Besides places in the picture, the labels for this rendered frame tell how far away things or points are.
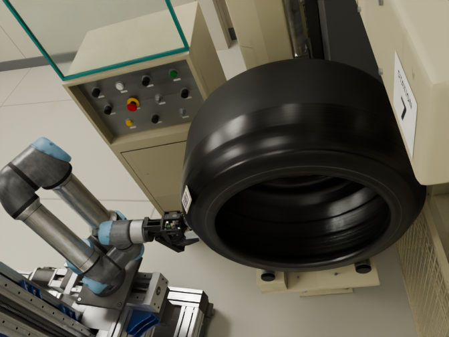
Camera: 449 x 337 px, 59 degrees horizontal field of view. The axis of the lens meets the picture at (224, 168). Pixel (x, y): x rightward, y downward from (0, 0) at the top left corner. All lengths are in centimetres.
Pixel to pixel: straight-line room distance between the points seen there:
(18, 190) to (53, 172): 11
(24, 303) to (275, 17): 116
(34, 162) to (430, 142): 111
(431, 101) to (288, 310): 187
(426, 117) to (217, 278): 203
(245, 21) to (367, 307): 156
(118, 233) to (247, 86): 63
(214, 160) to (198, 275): 162
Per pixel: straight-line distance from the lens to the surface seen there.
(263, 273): 125
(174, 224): 121
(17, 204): 132
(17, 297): 148
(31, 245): 324
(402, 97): 48
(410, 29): 44
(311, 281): 134
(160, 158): 193
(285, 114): 80
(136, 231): 125
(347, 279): 134
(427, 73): 39
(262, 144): 78
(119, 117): 185
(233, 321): 223
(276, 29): 104
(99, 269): 135
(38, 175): 131
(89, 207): 145
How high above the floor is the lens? 203
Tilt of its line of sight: 47 degrees down
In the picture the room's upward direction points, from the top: 25 degrees counter-clockwise
